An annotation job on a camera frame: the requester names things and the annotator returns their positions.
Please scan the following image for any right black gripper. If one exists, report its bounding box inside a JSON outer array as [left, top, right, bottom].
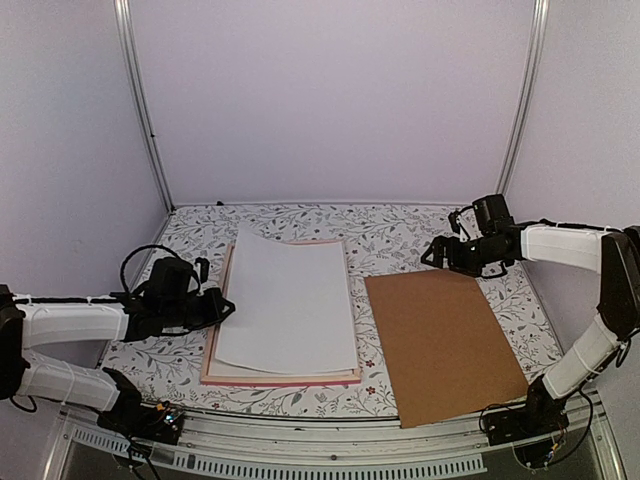
[[421, 235, 505, 278]]

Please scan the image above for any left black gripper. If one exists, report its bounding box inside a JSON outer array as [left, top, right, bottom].
[[162, 287, 234, 331]]

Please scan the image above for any white photo mat board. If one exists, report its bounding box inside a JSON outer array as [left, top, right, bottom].
[[207, 244, 357, 377]]

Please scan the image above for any landscape sunset photo print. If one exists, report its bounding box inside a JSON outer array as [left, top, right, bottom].
[[213, 228, 359, 376]]

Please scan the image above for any pink wooden picture frame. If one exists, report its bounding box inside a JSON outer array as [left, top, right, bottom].
[[199, 239, 362, 387]]

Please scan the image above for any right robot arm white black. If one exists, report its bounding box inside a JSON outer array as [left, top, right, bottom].
[[420, 217, 639, 436]]

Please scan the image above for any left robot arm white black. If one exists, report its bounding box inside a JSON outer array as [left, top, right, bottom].
[[1, 286, 235, 434]]

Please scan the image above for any brown cardboard backing board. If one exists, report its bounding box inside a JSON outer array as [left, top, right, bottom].
[[365, 270, 528, 429]]

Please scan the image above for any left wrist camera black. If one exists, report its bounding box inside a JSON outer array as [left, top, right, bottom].
[[148, 257, 202, 298]]

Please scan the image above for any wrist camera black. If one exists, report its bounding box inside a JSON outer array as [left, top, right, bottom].
[[472, 194, 515, 236], [148, 257, 202, 298]]

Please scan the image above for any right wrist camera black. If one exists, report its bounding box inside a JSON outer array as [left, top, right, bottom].
[[472, 194, 515, 236]]

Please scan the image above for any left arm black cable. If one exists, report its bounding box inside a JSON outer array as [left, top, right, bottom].
[[118, 243, 184, 294]]

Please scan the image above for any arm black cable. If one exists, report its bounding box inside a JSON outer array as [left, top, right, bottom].
[[479, 394, 596, 441], [118, 243, 184, 294]]

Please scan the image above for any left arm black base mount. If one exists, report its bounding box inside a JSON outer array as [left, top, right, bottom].
[[97, 397, 184, 445]]

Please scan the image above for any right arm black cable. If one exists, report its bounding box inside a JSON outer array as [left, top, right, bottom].
[[479, 394, 596, 441]]

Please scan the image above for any aluminium front rail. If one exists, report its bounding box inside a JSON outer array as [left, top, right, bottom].
[[43, 390, 627, 479]]

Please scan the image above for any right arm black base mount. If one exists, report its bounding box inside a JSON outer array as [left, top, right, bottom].
[[479, 397, 569, 469]]

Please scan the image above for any right aluminium corner post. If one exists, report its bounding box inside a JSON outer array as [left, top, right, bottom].
[[494, 0, 550, 196]]

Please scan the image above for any aluminium corner post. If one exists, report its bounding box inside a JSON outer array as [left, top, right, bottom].
[[113, 0, 175, 214], [494, 0, 550, 196]]

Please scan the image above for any left aluminium corner post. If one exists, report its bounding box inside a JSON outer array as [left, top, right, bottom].
[[113, 0, 175, 214]]

